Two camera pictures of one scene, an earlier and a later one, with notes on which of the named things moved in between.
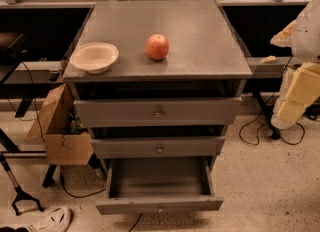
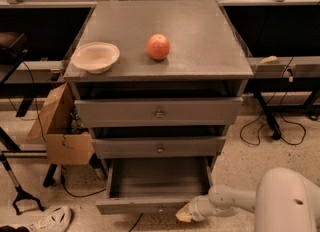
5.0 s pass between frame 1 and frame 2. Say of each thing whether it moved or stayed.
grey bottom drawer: stayed
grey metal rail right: stayed
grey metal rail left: stayed
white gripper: moved
